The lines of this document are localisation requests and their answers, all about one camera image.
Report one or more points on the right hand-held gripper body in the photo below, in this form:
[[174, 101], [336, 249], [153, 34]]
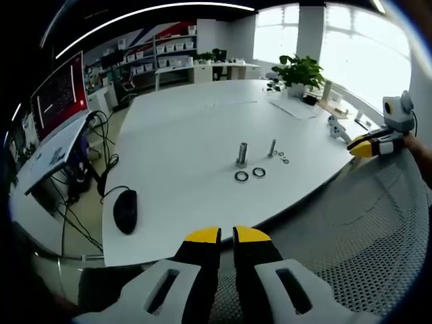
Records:
[[400, 114]]

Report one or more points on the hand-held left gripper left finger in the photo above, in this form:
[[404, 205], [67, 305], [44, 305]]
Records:
[[189, 290]]

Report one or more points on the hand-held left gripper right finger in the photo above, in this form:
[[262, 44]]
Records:
[[270, 290]]

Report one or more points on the small metal washer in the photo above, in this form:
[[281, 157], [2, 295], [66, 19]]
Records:
[[285, 160]]

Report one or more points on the thin metal threaded stud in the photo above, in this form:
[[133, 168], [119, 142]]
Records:
[[272, 146]]

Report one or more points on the large metal washer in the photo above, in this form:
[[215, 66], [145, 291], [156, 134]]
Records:
[[253, 172], [236, 176]]

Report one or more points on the thick metal threaded stud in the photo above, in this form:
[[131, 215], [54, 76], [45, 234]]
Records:
[[242, 153]]

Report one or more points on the white game controller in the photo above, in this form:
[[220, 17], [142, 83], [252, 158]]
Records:
[[335, 130]]

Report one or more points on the white upright box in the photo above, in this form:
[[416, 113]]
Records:
[[326, 89]]

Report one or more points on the small black object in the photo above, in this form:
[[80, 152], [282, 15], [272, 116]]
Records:
[[310, 100]]

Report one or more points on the white paper sheet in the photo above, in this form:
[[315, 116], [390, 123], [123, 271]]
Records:
[[295, 108]]

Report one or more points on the grey mesh chair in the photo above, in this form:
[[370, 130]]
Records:
[[354, 236]]

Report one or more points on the green potted plant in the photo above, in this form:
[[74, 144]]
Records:
[[300, 72]]

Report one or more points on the black computer mouse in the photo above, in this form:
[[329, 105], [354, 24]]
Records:
[[125, 211]]

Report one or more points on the small grey devices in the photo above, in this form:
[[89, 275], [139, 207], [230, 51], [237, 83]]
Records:
[[272, 86]]

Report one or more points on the white background desk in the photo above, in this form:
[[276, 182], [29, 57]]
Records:
[[202, 71]]

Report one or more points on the small green desk plants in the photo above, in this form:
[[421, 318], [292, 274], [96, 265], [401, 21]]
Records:
[[205, 56]]

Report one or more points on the white side desk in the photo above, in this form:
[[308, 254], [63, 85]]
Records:
[[54, 155]]

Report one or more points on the black office chair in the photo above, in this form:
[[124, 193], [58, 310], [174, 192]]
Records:
[[128, 84]]

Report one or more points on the shelving unit with white bins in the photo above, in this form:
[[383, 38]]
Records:
[[158, 50]]

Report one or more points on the computer monitor with red screen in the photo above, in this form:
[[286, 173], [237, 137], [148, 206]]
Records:
[[60, 98]]

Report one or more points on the ceiling light strip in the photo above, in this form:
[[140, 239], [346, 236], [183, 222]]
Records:
[[141, 15]]

